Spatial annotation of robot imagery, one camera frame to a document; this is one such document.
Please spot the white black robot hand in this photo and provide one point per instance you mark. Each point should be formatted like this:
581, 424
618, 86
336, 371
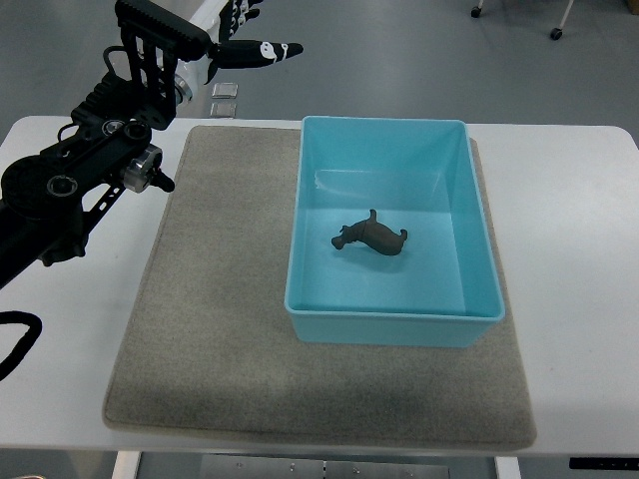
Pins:
221, 20

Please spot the brown toy hippo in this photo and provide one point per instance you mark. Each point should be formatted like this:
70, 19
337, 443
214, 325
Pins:
373, 234

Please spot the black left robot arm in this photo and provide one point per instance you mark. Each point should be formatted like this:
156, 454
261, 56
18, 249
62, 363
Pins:
51, 201

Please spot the blue plastic box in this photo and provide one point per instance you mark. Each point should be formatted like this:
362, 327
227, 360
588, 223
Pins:
443, 289

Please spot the upper floor socket plate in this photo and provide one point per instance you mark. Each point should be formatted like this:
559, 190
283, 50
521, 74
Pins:
225, 90

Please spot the floor socket plate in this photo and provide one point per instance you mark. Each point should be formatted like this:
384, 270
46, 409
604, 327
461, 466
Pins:
225, 90
223, 110

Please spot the lower floor socket plate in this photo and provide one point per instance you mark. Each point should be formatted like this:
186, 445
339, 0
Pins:
223, 110

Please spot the grey felt mat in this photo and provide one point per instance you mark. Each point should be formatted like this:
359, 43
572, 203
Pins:
210, 351

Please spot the right black caster wheel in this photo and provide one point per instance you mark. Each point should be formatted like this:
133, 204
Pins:
555, 34

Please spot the white cart leg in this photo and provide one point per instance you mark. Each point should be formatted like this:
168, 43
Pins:
568, 8

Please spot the black table control panel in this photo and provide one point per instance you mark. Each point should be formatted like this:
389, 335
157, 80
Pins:
604, 463

